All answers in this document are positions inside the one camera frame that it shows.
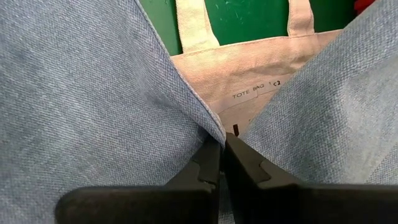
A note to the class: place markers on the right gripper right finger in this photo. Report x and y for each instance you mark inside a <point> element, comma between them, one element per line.
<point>280,202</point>

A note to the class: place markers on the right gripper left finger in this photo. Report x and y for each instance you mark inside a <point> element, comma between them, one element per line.
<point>186,202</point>

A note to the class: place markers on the light blue towel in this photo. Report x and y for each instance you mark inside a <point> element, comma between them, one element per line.
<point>77,93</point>

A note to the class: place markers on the red plastic laundry bin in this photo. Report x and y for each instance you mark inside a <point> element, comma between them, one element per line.
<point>362,4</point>

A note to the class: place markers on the cream printed tote bag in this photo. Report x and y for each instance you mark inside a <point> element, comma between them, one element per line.
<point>242,68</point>

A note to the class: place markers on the green table mat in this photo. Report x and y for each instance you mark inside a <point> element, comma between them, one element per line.
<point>248,18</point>

